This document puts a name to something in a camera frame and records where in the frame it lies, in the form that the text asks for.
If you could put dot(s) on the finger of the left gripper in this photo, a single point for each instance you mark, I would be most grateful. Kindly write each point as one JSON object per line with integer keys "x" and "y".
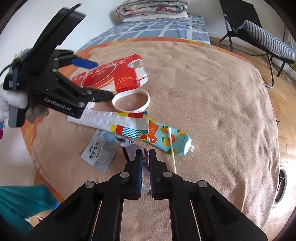
{"x": 83, "y": 63}
{"x": 97, "y": 95}

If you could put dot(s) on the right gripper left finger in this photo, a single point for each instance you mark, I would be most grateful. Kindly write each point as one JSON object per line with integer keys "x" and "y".
{"x": 128, "y": 183}

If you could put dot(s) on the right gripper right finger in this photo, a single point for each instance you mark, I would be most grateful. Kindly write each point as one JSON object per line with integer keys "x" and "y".
{"x": 164, "y": 184}

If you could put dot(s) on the red cardboard box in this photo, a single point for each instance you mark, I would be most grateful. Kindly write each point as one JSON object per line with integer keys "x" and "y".
{"x": 117, "y": 76}

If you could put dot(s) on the Snickers wrapper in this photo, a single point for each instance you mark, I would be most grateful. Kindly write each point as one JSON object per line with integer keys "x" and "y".
{"x": 130, "y": 149}

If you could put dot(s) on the white colourful plastic wrapper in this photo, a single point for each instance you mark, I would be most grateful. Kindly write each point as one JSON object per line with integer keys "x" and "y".
{"x": 133, "y": 125}

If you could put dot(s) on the orange print cream tube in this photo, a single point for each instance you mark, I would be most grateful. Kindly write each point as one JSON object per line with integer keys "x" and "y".
{"x": 167, "y": 139}

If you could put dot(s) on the white gloved left hand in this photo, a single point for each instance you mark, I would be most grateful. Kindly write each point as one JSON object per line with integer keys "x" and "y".
{"x": 19, "y": 99}

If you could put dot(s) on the white rubber wristband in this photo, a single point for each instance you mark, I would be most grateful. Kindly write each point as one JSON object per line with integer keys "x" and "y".
{"x": 131, "y": 101}

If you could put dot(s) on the alcohol pad sachet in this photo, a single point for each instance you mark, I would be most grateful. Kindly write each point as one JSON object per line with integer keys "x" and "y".
{"x": 101, "y": 150}

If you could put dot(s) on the orange floral bedsheet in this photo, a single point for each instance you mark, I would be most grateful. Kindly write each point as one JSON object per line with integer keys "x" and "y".
{"x": 178, "y": 71}

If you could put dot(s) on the cotton swab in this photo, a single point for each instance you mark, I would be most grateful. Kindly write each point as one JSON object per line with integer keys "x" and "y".
{"x": 172, "y": 150}

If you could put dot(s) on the folded floral quilt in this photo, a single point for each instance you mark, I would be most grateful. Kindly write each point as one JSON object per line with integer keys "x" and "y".
{"x": 139, "y": 8}

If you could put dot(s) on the beige fleece blanket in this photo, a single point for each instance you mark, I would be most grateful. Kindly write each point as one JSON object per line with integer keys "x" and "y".
{"x": 218, "y": 99}

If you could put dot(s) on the teal cloth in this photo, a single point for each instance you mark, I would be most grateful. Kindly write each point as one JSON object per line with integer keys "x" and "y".
{"x": 19, "y": 203}

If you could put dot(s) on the blue checked bedsheet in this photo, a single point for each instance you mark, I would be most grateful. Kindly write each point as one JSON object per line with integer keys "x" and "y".
{"x": 192, "y": 28}

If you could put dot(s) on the black folding chair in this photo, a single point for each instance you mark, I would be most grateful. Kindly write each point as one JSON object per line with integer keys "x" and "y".
{"x": 242, "y": 22}

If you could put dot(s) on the striped chair cushion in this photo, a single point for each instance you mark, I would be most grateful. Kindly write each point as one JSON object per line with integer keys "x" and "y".
{"x": 267, "y": 40}

